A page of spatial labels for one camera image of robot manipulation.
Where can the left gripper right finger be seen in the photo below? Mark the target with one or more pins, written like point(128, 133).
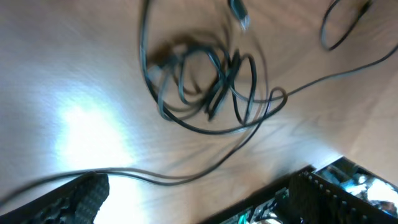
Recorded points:
point(318, 201)

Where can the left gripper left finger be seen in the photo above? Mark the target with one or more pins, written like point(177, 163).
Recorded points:
point(77, 201)

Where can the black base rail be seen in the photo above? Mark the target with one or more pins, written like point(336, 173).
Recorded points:
point(271, 204)

